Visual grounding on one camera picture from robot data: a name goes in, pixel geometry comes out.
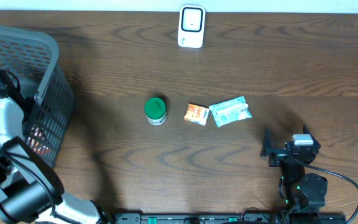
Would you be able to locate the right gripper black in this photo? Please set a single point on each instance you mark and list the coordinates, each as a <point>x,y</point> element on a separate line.
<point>279,154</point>

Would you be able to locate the mint green wet wipes pack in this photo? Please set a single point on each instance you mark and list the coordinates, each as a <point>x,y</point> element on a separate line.
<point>230,111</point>

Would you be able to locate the orange tissue pack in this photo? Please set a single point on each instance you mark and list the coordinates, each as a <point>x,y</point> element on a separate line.
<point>196,114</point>

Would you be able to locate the red chocolate bar wrapper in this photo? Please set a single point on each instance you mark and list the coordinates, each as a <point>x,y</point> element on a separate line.
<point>39,140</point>

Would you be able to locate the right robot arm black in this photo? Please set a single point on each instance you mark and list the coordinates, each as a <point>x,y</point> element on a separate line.
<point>299,189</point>

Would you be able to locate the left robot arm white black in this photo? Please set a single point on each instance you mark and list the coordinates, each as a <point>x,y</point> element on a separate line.
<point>30,190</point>

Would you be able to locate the green lid white jar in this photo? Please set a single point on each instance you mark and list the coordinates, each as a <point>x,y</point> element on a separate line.
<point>156,111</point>

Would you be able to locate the grey plastic shopping basket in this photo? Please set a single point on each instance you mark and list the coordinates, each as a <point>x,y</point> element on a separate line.
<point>33,58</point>

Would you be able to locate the black mounting rail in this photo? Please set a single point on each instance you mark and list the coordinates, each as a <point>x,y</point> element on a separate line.
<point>252,217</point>

